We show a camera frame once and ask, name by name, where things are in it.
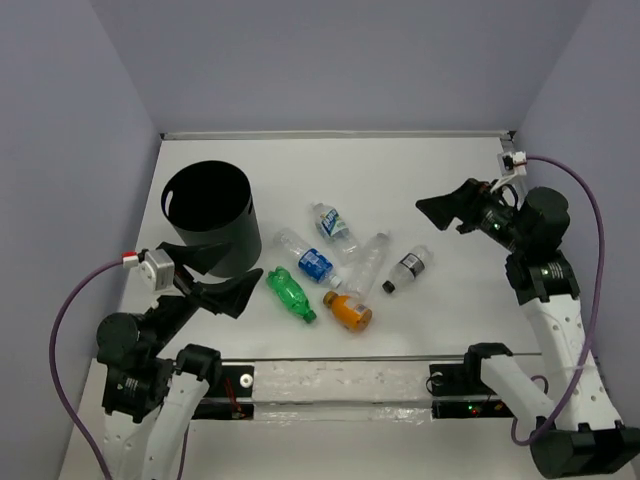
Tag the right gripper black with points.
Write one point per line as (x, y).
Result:
(465, 203)

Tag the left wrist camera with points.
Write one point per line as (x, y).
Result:
(157, 270)

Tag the clear bottle dark blue label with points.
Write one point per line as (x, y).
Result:
(309, 260)

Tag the black cylindrical bin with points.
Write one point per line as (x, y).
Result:
(211, 202)

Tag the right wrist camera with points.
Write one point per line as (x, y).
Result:
(514, 168)

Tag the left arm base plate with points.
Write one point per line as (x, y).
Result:
(231, 399)

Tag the green plastic bottle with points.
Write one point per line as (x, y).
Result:
(291, 294)

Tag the clear bottle blue white label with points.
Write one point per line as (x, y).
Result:
(336, 232)

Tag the orange juice bottle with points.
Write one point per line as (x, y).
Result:
(352, 314)

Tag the white foam strip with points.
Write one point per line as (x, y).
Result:
(359, 390)

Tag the clear bottle black cap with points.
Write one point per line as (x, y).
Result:
(408, 269)

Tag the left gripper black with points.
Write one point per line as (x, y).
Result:
(232, 294)

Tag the aluminium table rail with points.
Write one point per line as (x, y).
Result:
(332, 134)

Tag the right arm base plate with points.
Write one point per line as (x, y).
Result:
(455, 396)

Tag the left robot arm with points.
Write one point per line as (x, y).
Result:
(149, 401)

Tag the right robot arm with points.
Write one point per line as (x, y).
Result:
(572, 429)

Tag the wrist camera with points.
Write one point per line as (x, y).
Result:
(157, 270)
(514, 168)

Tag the clear unlabelled plastic bottle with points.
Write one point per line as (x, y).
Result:
(368, 266)

